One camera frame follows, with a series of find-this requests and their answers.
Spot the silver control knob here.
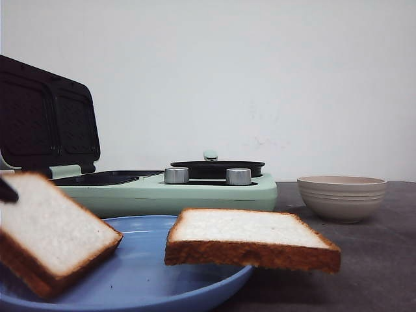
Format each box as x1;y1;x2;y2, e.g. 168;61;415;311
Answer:
164;167;189;184
226;168;252;186

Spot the black round frying pan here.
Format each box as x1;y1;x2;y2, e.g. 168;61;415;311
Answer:
170;150;265;179

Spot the left silver control knob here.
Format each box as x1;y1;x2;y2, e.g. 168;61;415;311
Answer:
164;167;189;184

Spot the mint green breakfast maker base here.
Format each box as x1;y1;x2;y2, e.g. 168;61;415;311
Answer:
53;170;278;218

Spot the blue round plate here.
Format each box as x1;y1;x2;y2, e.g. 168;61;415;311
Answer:
1;216;254;311

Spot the breakfast maker lid with handle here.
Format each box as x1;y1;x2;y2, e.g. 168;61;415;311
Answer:
1;56;100;177

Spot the beige ribbed bowl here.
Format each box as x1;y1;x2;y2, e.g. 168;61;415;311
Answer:
297;175;387;223

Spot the right silver control knob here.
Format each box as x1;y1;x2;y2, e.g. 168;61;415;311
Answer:
226;168;252;186

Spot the white bread slice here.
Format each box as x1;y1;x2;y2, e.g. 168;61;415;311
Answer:
164;208;341;274
1;173;123;298

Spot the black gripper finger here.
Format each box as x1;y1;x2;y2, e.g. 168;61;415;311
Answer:
0;178;19;203

